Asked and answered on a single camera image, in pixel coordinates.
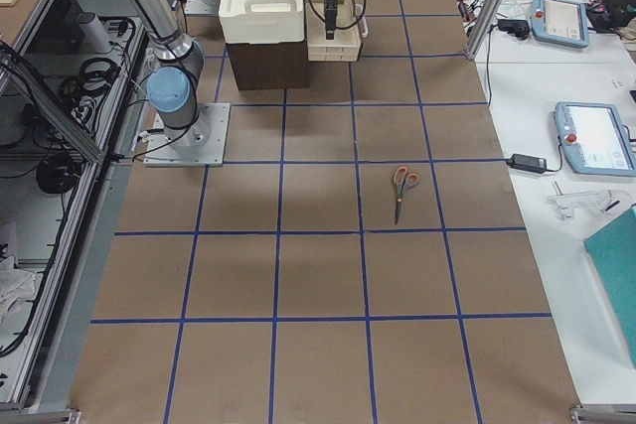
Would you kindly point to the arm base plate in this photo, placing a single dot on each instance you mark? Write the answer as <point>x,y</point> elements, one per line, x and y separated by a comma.
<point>204,144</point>

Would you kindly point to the black power adapter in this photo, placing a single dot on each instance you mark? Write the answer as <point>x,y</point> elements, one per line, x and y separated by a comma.
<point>527,163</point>

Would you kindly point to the grey orange scissors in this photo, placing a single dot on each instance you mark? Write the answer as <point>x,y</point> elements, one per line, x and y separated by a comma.
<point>403,180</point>

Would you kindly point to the grey cylinder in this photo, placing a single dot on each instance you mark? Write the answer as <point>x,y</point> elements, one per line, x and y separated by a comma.
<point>94,32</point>

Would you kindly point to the near teach pendant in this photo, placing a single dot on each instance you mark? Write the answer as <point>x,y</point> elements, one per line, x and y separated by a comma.
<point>593,139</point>

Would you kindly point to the clear acrylic parts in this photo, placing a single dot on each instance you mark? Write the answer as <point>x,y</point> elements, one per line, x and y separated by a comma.
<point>604,203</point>

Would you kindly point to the teach pendant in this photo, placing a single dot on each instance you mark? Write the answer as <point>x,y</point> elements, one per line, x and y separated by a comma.
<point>561,22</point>
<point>593,139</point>

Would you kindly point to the far teach pendant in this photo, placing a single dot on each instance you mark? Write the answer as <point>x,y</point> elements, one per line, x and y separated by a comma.
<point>561,22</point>

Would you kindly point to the white plastic tray box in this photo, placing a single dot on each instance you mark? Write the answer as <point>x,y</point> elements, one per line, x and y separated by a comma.
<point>262,21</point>

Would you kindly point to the dark brown drawer cabinet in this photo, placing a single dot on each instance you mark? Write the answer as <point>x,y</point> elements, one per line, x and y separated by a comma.
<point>270,66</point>

